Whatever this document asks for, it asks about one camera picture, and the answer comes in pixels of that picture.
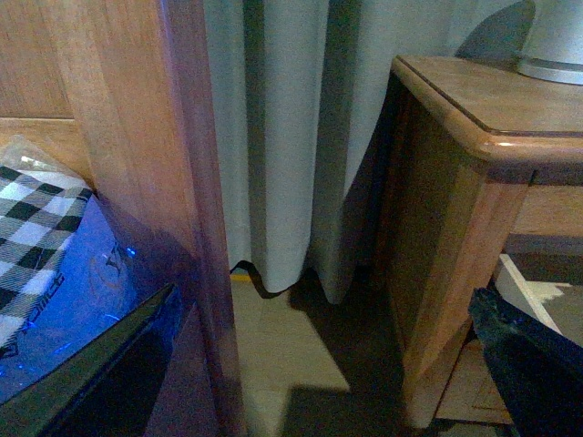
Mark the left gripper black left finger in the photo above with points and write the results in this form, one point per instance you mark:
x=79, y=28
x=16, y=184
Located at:
x=109, y=387

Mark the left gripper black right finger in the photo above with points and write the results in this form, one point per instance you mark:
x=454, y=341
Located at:
x=537, y=371

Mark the wooden drawer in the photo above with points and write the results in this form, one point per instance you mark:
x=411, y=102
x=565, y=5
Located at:
x=546, y=287

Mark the blue plastic package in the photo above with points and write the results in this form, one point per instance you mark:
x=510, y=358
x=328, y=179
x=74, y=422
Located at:
x=96, y=292

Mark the black white checkered cloth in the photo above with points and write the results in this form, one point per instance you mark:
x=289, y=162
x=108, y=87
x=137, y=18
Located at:
x=39, y=220

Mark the wooden nightstand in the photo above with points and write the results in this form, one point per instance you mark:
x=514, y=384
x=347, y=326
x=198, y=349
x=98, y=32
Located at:
x=483, y=162

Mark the white cylindrical air purifier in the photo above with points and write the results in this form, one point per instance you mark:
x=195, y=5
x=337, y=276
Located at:
x=553, y=47

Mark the grey curtain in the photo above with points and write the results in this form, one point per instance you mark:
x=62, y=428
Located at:
x=298, y=87

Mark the wooden bed frame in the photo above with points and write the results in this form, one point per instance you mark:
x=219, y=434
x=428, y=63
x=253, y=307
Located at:
x=120, y=92

